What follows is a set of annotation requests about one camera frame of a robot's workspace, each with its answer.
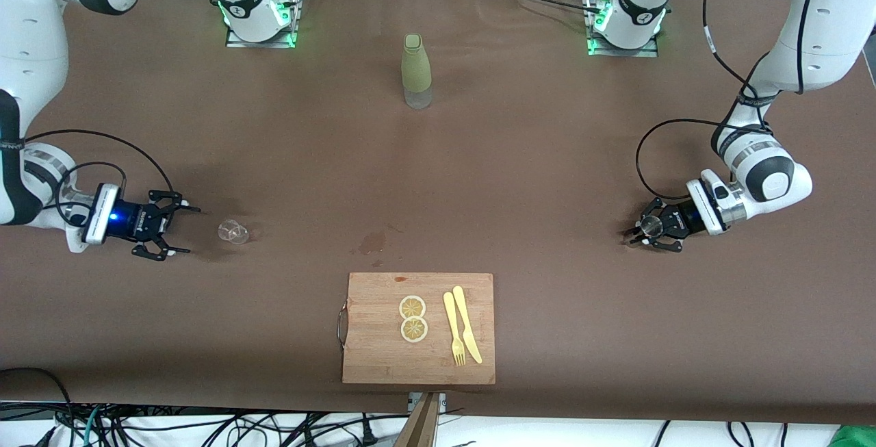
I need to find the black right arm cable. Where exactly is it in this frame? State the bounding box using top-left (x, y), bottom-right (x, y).
top-left (21, 129), bottom-right (175, 229)

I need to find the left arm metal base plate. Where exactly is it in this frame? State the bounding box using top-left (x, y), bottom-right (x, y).
top-left (587, 0), bottom-right (659, 58)

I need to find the brown table cloth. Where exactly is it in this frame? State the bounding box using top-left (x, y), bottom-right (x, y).
top-left (0, 0), bottom-right (876, 427)

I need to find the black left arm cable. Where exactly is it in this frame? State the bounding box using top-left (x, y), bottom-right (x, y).
top-left (635, 0), bottom-right (822, 203)

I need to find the small clear glass cup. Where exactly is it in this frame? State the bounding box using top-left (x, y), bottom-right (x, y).
top-left (218, 220), bottom-right (250, 245)

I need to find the green sleeved glass bottle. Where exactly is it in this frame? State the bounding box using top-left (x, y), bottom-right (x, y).
top-left (402, 34), bottom-right (433, 110)

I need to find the brown liquid spill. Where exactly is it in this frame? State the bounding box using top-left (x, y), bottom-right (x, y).
top-left (352, 225), bottom-right (401, 257)

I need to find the yellow plastic knife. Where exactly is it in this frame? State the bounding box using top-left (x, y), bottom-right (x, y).
top-left (452, 285), bottom-right (483, 364)

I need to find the steel double jigger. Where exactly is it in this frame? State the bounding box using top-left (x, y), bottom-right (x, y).
top-left (623, 216), bottom-right (665, 249)

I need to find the green plastic object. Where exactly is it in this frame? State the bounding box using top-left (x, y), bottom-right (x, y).
top-left (828, 425), bottom-right (876, 447)

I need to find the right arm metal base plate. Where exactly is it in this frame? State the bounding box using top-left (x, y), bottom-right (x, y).
top-left (226, 0), bottom-right (299, 49)

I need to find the wooden stand post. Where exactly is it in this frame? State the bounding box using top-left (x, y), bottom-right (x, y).
top-left (396, 392), bottom-right (447, 447)

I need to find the thick black floor cable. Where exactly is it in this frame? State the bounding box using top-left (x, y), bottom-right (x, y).
top-left (0, 367), bottom-right (73, 447)

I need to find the yellow plastic fork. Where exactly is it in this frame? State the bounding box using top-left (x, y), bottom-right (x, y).
top-left (443, 292), bottom-right (467, 367)

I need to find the wooden cutting board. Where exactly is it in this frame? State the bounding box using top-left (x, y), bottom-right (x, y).
top-left (337, 272), bottom-right (496, 386)

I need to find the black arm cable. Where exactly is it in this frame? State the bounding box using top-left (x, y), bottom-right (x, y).
top-left (635, 0), bottom-right (822, 203)
top-left (21, 129), bottom-right (175, 229)

